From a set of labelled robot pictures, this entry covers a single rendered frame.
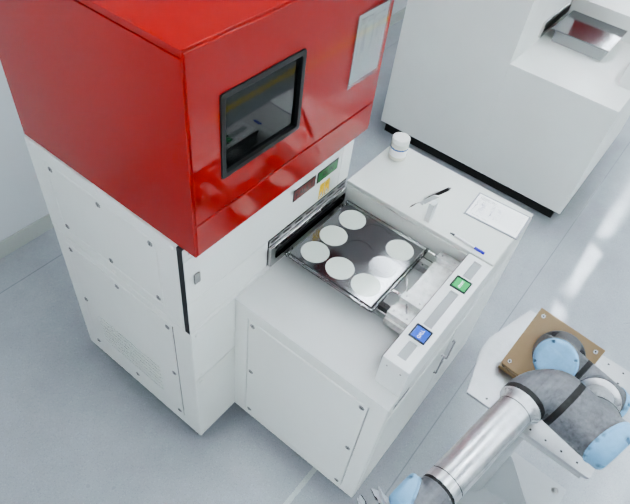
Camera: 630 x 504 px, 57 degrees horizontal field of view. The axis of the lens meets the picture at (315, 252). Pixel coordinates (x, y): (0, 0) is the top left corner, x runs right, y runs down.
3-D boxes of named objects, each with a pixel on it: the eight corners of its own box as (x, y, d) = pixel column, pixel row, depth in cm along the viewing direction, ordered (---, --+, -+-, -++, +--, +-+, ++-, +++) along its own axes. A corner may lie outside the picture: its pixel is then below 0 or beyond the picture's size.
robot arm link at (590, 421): (590, 356, 165) (580, 385, 117) (636, 395, 159) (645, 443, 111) (560, 386, 168) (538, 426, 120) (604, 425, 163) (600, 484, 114)
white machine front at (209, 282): (185, 331, 185) (175, 246, 155) (336, 204, 232) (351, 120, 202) (192, 336, 184) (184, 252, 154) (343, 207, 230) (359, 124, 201)
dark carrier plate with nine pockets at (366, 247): (289, 253, 201) (289, 252, 201) (346, 204, 221) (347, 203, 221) (370, 307, 189) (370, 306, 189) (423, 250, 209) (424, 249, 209)
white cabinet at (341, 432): (233, 411, 256) (233, 300, 196) (358, 285, 311) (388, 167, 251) (351, 508, 234) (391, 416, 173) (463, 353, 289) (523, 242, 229)
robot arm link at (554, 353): (554, 328, 170) (552, 329, 158) (593, 361, 165) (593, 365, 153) (526, 357, 173) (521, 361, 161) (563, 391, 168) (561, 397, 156)
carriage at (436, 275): (382, 323, 191) (384, 317, 189) (437, 261, 212) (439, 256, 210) (402, 336, 188) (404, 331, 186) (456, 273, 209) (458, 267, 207)
